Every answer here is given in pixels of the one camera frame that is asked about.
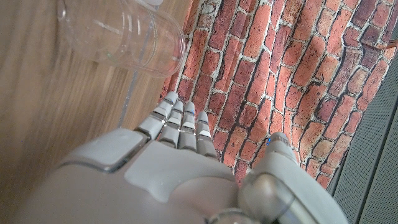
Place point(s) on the printed red brick backdrop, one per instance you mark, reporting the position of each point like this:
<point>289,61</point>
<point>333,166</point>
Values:
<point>280,71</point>

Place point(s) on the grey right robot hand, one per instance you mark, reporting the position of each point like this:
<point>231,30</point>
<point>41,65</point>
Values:
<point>161,180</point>

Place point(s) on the grey perforated panel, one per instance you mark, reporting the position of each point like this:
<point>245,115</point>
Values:
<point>373,161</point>

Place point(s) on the clear plastic cup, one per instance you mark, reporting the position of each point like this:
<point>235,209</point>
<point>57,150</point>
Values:
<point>130,34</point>

